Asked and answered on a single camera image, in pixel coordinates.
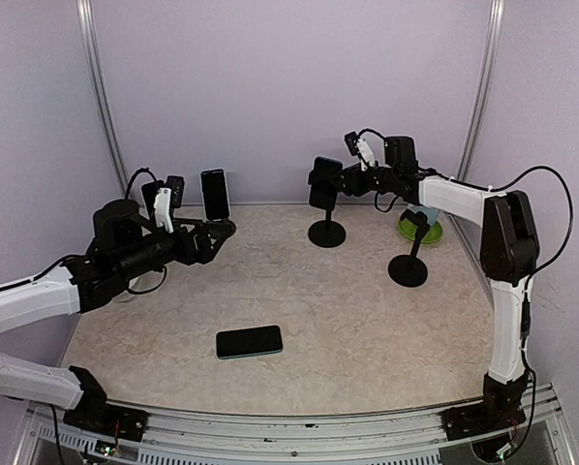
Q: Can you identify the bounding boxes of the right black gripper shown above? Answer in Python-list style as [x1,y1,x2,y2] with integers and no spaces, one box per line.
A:
[330,161,400,195]

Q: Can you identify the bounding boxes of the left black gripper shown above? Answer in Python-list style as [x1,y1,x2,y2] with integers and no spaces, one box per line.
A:
[114,217,232,282]

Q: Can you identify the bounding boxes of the folding phone stand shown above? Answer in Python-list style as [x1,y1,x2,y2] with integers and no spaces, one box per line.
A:
[210,219,236,235]

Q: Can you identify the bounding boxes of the phone with dark-blue case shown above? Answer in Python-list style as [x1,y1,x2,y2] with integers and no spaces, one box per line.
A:
[308,156,343,211]

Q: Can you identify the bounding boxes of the phone with light-blue case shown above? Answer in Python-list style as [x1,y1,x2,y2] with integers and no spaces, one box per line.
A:
[200,169,230,221]

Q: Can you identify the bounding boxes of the black clamp phone stand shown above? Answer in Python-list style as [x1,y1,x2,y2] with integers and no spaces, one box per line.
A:
[306,168,348,249]

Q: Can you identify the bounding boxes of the phone with lilac case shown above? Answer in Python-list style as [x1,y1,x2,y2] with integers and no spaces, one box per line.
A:
[141,180,164,216]

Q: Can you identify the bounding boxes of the phone with teal case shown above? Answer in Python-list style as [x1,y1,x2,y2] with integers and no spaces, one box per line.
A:
[216,325,284,359]

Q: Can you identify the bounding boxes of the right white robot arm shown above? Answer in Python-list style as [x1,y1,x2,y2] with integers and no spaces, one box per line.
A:
[329,132,543,430]

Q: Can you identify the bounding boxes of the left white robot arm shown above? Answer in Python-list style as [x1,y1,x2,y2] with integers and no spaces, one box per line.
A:
[0,176,236,431]

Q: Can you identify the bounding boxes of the white bowl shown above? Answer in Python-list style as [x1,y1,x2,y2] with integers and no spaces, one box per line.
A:
[113,277,139,302]

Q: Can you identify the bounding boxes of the white blue mug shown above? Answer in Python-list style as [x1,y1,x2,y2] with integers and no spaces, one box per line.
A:
[408,205,440,226]

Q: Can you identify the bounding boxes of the green saucer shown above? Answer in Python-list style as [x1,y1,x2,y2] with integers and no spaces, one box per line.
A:
[398,219,443,244]

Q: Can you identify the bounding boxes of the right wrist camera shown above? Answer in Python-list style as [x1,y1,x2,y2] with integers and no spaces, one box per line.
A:
[344,132,376,171]

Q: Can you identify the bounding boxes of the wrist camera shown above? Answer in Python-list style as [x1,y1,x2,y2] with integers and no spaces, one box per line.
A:
[344,132,376,171]
[153,175,185,233]

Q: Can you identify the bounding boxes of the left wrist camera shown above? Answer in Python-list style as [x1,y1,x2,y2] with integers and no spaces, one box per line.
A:
[153,175,185,233]

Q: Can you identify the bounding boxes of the right aluminium frame post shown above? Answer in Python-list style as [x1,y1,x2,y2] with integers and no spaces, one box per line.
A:
[457,0,505,181]

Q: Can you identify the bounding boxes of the aluminium frame post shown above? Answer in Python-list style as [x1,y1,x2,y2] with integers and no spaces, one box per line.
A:
[457,0,505,181]
[76,0,129,195]

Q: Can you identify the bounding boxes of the front aluminium rail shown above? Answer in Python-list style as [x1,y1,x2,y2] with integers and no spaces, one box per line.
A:
[13,382,576,465]

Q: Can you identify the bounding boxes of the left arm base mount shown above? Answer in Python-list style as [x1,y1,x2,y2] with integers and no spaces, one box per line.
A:
[63,404,148,443]

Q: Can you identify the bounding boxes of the left aluminium frame post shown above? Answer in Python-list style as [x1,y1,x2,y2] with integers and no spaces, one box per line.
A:
[76,0,129,195]

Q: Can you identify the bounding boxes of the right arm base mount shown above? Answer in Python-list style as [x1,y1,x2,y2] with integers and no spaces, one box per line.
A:
[441,403,526,441]

